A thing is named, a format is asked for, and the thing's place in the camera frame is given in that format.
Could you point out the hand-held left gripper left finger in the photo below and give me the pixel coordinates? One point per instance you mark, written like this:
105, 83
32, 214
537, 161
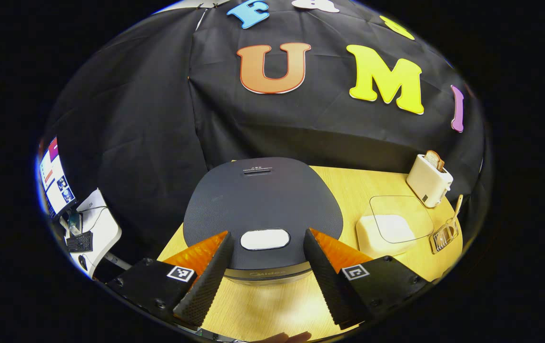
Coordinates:
208, 281

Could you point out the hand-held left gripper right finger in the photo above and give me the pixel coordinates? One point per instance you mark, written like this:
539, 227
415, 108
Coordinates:
327, 281

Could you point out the white rice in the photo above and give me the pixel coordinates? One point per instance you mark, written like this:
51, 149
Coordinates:
386, 228

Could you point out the grey rice cooker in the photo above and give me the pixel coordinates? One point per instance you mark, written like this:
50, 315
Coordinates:
262, 200

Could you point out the wooden spoon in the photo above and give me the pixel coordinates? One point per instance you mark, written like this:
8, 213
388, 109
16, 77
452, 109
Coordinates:
457, 209

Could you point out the white side table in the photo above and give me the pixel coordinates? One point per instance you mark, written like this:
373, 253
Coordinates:
105, 228

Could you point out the clear glass container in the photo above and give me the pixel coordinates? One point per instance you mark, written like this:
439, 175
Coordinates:
417, 209

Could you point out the black computer mouse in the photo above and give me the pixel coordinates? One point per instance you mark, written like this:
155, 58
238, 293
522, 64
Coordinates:
83, 263

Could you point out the black keyboard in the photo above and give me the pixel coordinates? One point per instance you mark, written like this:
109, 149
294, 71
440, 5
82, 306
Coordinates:
81, 242

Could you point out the white toaster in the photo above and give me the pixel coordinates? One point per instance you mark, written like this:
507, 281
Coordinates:
427, 183

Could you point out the small teal desk item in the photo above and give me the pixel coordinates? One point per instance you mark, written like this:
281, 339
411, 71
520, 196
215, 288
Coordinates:
74, 224

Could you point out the bread slice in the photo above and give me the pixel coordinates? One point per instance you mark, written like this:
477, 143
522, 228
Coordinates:
433, 159

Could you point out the computer monitor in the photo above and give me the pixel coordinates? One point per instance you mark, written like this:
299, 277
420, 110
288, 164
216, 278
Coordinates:
55, 181

